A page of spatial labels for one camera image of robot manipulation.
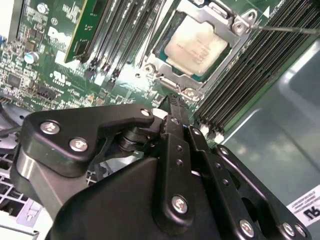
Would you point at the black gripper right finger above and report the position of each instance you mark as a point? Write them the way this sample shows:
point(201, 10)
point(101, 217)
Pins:
point(221, 173)

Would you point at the metal socket cover frame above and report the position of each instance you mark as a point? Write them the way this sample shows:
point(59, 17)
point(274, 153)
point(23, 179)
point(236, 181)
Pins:
point(222, 23)

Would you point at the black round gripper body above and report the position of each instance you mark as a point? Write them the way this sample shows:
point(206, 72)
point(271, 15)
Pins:
point(107, 212)

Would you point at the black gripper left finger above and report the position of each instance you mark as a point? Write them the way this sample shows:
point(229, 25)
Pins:
point(62, 130)

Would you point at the silver CPU with green edge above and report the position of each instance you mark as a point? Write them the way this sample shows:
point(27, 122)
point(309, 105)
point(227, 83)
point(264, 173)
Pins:
point(195, 47)

